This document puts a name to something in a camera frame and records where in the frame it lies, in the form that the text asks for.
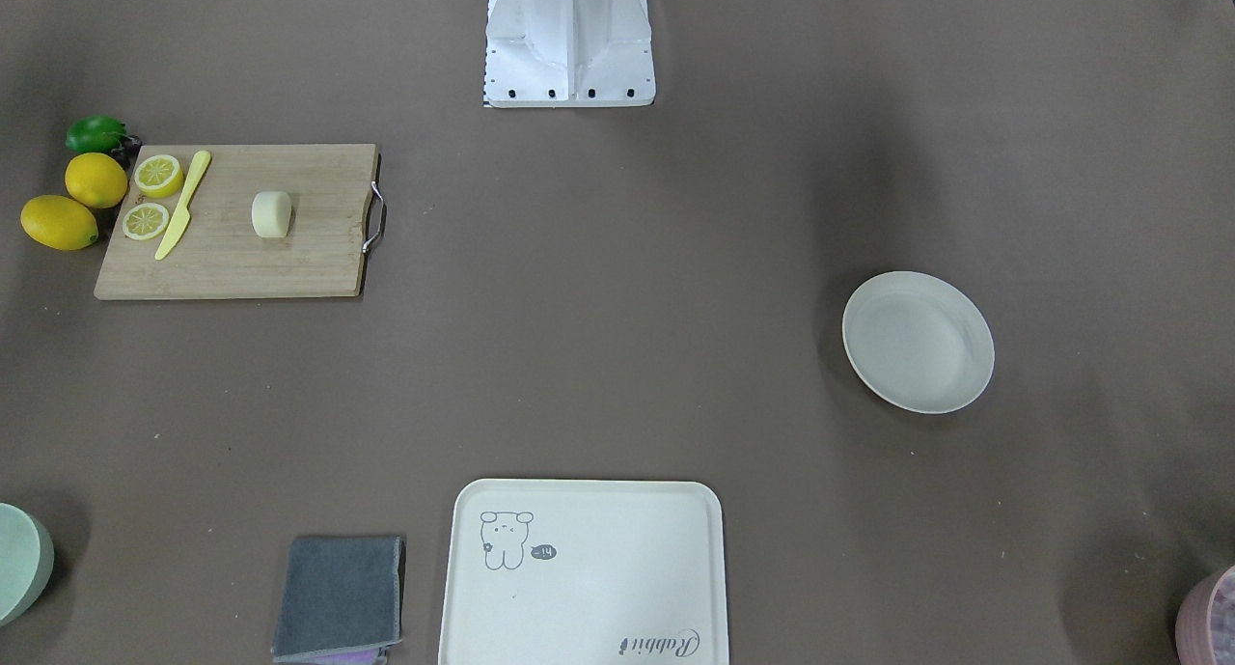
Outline beige round plate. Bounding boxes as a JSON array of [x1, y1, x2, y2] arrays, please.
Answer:
[[841, 272, 995, 415]]

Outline cream rabbit tray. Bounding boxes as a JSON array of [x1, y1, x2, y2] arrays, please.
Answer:
[[438, 480, 729, 664]]

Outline grey folded cloth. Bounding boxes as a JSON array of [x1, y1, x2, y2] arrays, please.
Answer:
[[272, 535, 404, 664]]

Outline bamboo cutting board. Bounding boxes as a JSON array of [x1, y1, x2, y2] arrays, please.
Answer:
[[96, 143, 379, 300]]

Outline yellow plastic knife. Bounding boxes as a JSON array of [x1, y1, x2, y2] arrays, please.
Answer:
[[154, 150, 212, 261]]

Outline upper lemon half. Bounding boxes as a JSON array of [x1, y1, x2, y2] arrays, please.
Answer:
[[132, 155, 185, 199]]

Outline lemon half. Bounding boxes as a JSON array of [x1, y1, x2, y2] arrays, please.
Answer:
[[132, 155, 185, 199], [121, 201, 170, 241]]

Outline lower lemon half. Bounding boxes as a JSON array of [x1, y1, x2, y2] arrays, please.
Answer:
[[121, 201, 170, 241]]

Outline whole lemon near lime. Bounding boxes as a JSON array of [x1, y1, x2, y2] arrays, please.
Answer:
[[65, 153, 128, 210]]

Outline green lime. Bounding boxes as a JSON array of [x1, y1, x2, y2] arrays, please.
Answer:
[[65, 116, 128, 155]]

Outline whole lemon outer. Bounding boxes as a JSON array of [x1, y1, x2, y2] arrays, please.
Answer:
[[19, 195, 98, 251]]

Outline mint green bowl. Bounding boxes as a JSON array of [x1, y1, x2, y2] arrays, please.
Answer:
[[1, 503, 56, 625]]

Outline pink bowl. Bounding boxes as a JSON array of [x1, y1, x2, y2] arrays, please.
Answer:
[[1176, 567, 1234, 664]]

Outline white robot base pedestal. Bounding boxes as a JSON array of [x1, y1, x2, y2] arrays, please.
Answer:
[[482, 0, 657, 108]]

